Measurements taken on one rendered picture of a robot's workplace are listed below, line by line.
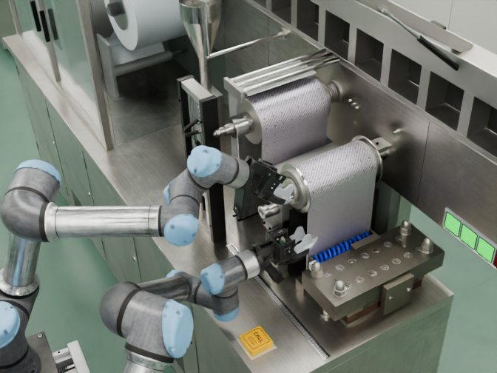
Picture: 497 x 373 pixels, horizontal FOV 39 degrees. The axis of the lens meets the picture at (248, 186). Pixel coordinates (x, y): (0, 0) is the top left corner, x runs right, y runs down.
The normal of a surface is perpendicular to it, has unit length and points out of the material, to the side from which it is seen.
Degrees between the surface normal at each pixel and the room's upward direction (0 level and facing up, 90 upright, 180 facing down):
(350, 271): 0
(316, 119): 92
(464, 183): 90
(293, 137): 92
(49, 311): 0
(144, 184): 0
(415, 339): 90
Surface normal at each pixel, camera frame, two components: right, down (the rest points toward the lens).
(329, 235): 0.52, 0.51
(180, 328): 0.94, 0.12
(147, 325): -0.29, -0.25
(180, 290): 0.93, -0.11
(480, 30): -0.86, 0.34
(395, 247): -0.03, -0.79
